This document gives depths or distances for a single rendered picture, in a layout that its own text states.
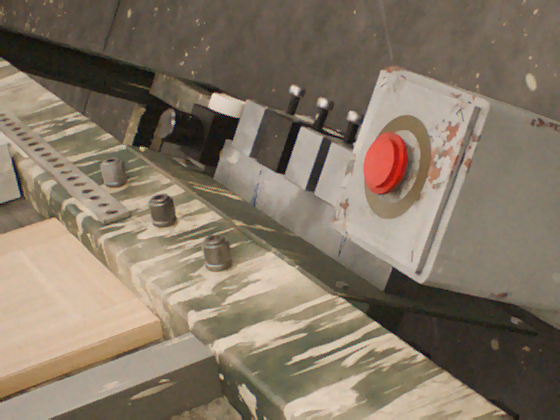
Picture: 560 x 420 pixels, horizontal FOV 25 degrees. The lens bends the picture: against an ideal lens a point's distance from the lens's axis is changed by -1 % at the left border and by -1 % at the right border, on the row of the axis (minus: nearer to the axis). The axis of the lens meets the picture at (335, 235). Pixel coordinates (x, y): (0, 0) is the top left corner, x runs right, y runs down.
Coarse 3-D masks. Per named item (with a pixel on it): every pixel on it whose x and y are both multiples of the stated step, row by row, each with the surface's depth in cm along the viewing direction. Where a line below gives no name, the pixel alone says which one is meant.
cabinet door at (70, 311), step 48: (0, 240) 133; (48, 240) 131; (0, 288) 123; (48, 288) 121; (96, 288) 119; (0, 336) 113; (48, 336) 112; (96, 336) 110; (144, 336) 112; (0, 384) 106
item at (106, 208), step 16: (0, 112) 163; (0, 128) 157; (16, 128) 156; (32, 144) 150; (48, 144) 148; (48, 160) 143; (64, 160) 142; (64, 176) 138; (80, 176) 137; (80, 192) 133; (96, 192) 132; (96, 208) 128; (112, 208) 127
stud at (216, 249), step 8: (208, 240) 111; (216, 240) 111; (224, 240) 111; (208, 248) 111; (216, 248) 110; (224, 248) 111; (208, 256) 111; (216, 256) 111; (224, 256) 111; (208, 264) 112; (216, 264) 111; (224, 264) 111
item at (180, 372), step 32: (160, 352) 102; (192, 352) 101; (64, 384) 99; (96, 384) 99; (128, 384) 98; (160, 384) 99; (192, 384) 100; (0, 416) 96; (32, 416) 95; (64, 416) 95; (96, 416) 97; (128, 416) 98; (160, 416) 100
